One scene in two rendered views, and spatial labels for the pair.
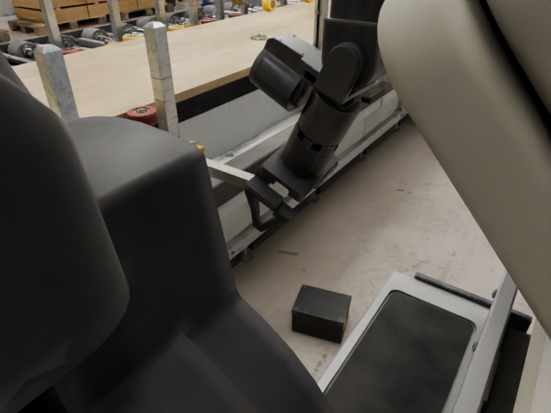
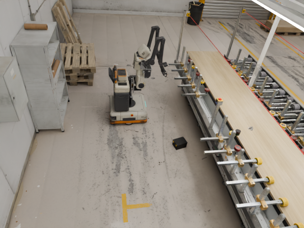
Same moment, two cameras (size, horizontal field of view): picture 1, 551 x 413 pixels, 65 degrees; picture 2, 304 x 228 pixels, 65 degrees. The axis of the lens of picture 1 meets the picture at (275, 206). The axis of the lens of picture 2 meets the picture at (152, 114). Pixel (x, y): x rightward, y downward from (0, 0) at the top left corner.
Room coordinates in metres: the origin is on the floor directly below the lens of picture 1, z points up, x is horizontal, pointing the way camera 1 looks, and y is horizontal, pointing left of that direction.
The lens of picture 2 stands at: (2.71, -2.62, 2.96)
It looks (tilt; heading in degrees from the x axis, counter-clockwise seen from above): 39 degrees down; 132
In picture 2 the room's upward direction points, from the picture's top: 6 degrees clockwise
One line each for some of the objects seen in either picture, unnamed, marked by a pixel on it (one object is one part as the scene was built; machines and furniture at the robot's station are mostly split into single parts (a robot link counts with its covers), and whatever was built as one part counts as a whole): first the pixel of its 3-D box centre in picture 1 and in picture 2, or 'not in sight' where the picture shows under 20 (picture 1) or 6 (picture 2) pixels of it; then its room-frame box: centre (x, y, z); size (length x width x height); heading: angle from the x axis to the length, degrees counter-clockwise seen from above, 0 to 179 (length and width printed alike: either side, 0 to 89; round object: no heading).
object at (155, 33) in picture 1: (168, 126); (197, 87); (1.00, 0.26, 0.91); 0.04 x 0.04 x 0.48; 55
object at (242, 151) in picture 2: not in sight; (236, 163); (2.23, -0.59, 0.87); 0.04 x 0.04 x 0.48; 55
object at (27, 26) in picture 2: not in sight; (35, 26); (-0.89, -1.36, 1.59); 0.30 x 0.08 x 0.08; 55
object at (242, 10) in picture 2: not in sight; (234, 35); (0.56, 1.92, 1.25); 0.15 x 0.08 x 1.10; 145
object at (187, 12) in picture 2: not in sight; (182, 37); (-0.06, 1.04, 1.20); 0.15 x 0.12 x 1.00; 145
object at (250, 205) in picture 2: not in sight; (260, 203); (2.66, -0.91, 0.95); 0.50 x 0.04 x 0.04; 55
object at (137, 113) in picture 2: not in sight; (127, 108); (0.00, -0.35, 0.16); 0.67 x 0.64 x 0.25; 55
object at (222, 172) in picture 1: (198, 164); (194, 94); (1.00, 0.20, 0.80); 0.43 x 0.03 x 0.04; 55
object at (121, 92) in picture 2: not in sight; (122, 89); (-0.05, -0.42, 0.59); 0.55 x 0.34 x 0.83; 145
